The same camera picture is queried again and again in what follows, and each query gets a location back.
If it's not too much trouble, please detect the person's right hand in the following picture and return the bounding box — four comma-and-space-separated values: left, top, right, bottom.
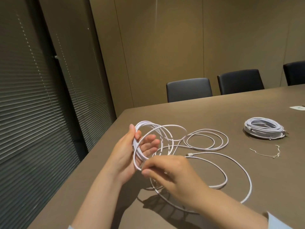
141, 155, 210, 208

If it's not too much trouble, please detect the person's left hand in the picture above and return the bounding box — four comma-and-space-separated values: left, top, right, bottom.
107, 124, 161, 186

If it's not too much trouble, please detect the pile of white cables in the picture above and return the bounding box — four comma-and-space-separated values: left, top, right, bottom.
132, 120, 253, 214

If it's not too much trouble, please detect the white cable bundle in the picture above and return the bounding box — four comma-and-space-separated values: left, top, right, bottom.
244, 116, 285, 134

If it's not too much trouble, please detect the person's right forearm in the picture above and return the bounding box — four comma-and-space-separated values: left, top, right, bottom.
196, 186, 296, 229

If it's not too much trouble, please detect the brown table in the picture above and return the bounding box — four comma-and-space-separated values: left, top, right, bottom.
27, 84, 305, 229

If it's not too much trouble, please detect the dark meeting chair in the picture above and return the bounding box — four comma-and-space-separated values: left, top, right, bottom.
283, 60, 305, 87
166, 78, 213, 103
217, 69, 265, 95

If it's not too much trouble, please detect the bunch of white twist ties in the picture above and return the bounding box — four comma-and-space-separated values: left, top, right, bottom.
249, 145, 281, 159

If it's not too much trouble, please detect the glass partition with grey blinds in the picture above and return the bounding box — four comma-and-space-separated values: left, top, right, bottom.
0, 0, 117, 229

